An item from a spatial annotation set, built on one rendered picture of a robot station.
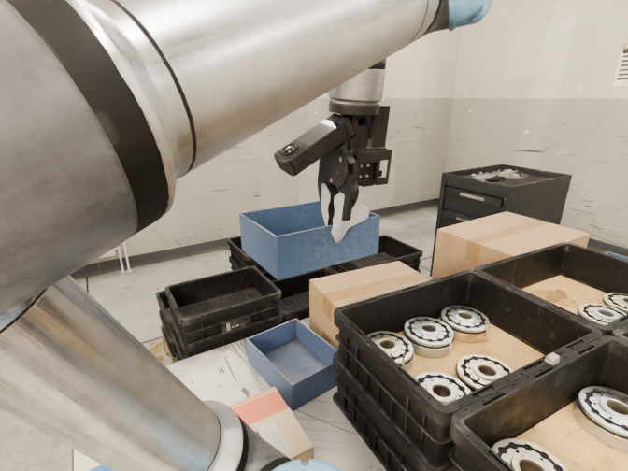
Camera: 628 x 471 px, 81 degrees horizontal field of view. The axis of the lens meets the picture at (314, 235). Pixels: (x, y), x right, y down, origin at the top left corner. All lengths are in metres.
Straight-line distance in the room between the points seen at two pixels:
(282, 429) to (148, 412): 0.42
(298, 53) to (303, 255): 0.41
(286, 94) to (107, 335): 0.21
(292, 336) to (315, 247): 0.49
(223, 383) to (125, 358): 0.64
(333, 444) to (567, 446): 0.39
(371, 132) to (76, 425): 0.47
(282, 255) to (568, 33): 4.04
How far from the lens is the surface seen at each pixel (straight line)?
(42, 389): 0.30
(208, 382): 0.96
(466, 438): 0.55
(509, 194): 2.16
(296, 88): 0.20
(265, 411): 0.77
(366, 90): 0.52
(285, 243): 0.55
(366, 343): 0.66
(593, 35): 4.30
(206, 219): 3.44
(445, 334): 0.84
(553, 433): 0.76
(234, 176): 3.43
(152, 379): 0.35
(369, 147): 0.56
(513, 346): 0.92
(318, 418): 0.86
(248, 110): 0.17
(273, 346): 1.01
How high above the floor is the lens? 1.32
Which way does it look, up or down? 20 degrees down
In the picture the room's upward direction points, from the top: straight up
